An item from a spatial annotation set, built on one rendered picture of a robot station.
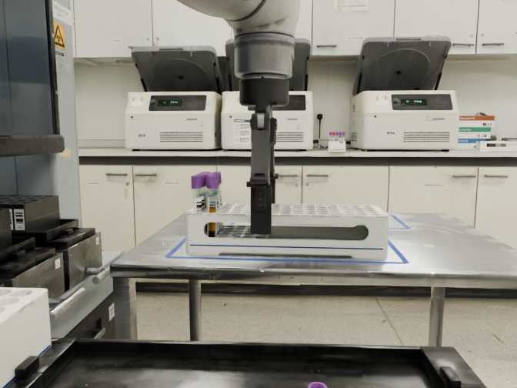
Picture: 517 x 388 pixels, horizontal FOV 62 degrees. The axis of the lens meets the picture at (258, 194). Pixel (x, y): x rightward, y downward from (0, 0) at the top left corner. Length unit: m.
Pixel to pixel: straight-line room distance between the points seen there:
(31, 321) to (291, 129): 2.30
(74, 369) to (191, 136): 2.30
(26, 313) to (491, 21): 3.09
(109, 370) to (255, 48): 0.44
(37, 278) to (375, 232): 0.50
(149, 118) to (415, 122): 1.57
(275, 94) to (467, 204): 2.30
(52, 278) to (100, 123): 2.78
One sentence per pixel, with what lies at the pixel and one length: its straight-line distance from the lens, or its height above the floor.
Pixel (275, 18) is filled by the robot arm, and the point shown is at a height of 1.15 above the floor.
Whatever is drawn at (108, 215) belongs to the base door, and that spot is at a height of 0.51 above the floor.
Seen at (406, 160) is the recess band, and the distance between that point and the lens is 2.75.
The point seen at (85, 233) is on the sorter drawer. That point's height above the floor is 0.82.
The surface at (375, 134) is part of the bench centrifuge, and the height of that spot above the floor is 1.00.
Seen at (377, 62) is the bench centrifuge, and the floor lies 1.46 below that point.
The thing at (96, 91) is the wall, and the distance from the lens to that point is 3.51.
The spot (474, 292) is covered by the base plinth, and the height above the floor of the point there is 0.03.
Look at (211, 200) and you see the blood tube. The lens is 0.65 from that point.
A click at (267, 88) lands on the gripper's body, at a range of 0.64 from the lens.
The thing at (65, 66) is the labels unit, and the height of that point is 1.14.
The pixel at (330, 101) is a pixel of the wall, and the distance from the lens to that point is 3.25.
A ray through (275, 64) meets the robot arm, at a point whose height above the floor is 1.09.
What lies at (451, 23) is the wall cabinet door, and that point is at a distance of 3.15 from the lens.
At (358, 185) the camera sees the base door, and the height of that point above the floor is 0.70.
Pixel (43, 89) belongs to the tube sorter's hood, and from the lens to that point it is 0.90.
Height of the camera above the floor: 1.00
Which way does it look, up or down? 8 degrees down
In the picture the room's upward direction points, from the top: straight up
